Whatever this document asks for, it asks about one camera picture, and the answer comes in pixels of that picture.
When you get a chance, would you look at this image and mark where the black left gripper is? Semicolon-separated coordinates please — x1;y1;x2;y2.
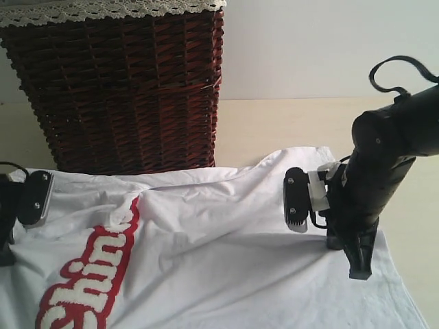
0;173;24;267

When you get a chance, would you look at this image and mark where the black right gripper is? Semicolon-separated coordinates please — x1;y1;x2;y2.
324;164;379;280

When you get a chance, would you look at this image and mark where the white t-shirt with red lettering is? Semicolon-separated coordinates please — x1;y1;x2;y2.
1;147;427;328

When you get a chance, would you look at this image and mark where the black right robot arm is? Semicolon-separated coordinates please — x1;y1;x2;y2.
327;86;438;280

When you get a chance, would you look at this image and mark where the dark red wicker basket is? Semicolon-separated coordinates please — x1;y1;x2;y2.
1;8;224;175

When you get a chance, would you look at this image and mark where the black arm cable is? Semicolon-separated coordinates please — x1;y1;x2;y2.
368;56;439;99

